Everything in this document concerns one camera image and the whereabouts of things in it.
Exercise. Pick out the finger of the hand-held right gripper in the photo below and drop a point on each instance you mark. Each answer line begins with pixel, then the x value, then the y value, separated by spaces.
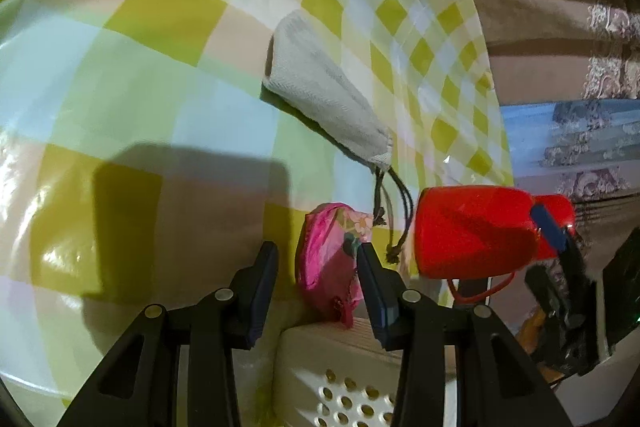
pixel 547 227
pixel 542 292

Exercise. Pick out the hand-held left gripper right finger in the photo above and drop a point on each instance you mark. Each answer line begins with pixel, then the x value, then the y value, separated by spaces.
pixel 374 294

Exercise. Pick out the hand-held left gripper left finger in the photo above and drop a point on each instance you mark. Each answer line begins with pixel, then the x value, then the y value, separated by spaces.
pixel 262 294

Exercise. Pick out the pink floral pouch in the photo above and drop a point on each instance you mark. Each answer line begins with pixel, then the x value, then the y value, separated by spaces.
pixel 320 257

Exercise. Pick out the red thermos jug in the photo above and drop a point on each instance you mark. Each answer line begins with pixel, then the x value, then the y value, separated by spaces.
pixel 465 232

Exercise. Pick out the white lace curtain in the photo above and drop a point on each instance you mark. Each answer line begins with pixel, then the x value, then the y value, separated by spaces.
pixel 575 142

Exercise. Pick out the brown curtain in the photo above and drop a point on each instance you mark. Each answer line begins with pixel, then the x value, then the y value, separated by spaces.
pixel 540 7

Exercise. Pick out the green checkered plastic tablecloth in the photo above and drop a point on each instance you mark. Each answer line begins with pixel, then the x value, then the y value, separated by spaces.
pixel 150 57

